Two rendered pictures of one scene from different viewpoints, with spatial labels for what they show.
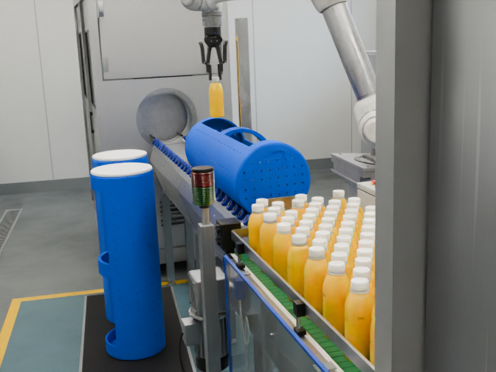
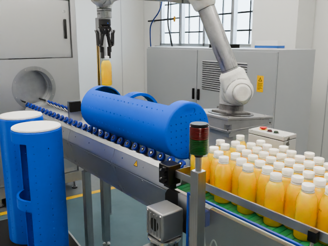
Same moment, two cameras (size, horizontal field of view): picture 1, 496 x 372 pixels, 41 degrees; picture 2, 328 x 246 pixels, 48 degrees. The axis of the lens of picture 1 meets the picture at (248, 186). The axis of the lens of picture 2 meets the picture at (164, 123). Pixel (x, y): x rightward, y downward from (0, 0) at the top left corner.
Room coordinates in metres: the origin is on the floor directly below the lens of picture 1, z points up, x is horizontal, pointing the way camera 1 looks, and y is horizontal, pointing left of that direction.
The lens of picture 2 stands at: (0.72, 0.65, 1.52)
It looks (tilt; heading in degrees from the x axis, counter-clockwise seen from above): 13 degrees down; 338
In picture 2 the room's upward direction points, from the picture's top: straight up
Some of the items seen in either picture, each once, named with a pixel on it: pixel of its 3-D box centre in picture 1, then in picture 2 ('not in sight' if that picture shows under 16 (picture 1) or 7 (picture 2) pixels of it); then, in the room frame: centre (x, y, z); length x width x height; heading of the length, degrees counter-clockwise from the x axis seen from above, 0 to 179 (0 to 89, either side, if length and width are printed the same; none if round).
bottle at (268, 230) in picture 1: (271, 245); (222, 180); (1.90, -0.06, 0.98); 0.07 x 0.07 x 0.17
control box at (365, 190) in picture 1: (384, 201); (271, 141); (2.11, -0.45, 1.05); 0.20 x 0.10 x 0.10; 17
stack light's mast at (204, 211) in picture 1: (204, 195); (198, 147); (1.75, 0.12, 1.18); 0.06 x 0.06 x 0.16
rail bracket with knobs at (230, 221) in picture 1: (229, 235); (170, 174); (2.12, 0.07, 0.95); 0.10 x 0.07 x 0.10; 107
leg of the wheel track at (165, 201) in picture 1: (168, 239); not in sight; (4.15, 0.54, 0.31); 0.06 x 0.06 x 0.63; 17
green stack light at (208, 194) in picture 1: (204, 194); (198, 145); (1.75, 0.12, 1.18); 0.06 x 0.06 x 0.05
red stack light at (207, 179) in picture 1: (202, 178); (199, 132); (1.75, 0.12, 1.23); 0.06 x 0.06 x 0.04
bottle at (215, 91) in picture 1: (215, 98); (106, 71); (3.02, 0.13, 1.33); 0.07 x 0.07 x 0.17
